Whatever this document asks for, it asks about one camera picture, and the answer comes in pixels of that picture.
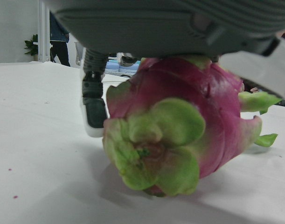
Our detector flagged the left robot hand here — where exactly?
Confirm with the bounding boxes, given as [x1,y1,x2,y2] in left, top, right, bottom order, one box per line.
[50,0,285,138]

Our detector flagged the person in dark clothes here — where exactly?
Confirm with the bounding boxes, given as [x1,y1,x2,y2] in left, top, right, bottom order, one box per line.
[49,10,71,68]

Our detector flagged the white frame post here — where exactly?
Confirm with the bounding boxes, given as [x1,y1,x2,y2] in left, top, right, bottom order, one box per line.
[32,0,51,63]

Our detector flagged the light blue plastic crates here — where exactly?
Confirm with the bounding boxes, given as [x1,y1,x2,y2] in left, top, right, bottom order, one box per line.
[104,57,141,77]

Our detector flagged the green potted plant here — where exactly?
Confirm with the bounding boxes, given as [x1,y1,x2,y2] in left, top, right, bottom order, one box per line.
[24,34,38,56]

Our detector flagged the pink green dragon fruit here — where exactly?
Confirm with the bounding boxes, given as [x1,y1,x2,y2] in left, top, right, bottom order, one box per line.
[102,55,283,198]

